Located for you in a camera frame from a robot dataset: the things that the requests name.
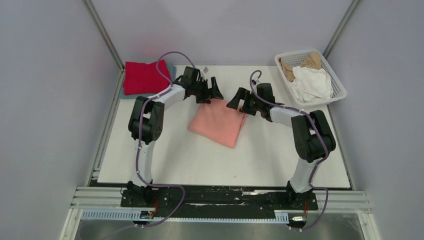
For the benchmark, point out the white t shirt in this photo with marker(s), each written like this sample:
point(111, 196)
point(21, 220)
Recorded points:
point(311, 85)

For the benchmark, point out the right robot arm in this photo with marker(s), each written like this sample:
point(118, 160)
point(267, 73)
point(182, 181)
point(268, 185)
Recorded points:
point(312, 135)

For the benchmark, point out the folded grey-blue t shirt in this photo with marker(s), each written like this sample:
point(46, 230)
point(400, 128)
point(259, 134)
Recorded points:
point(126, 96)

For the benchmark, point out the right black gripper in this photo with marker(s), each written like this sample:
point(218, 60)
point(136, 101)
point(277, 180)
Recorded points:
point(241, 94)

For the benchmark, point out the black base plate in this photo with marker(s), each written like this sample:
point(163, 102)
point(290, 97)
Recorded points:
point(224, 202)

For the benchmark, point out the tan t shirt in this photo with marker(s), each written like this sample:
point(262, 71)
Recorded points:
point(313, 61)

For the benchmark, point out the folded red t shirt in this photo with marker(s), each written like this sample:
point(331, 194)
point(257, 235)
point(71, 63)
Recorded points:
point(142, 78)

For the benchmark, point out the salmon pink t shirt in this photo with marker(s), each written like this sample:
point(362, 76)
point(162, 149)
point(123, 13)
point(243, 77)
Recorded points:
point(218, 123)

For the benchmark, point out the aluminium frame rail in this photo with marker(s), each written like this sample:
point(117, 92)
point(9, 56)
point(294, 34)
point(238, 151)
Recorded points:
point(339, 201)

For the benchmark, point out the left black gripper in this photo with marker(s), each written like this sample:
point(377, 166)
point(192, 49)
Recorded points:
point(213, 92)

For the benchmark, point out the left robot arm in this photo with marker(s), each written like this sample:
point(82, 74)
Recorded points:
point(146, 126)

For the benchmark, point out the white plastic basket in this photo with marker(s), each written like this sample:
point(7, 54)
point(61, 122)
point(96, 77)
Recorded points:
point(295, 58)

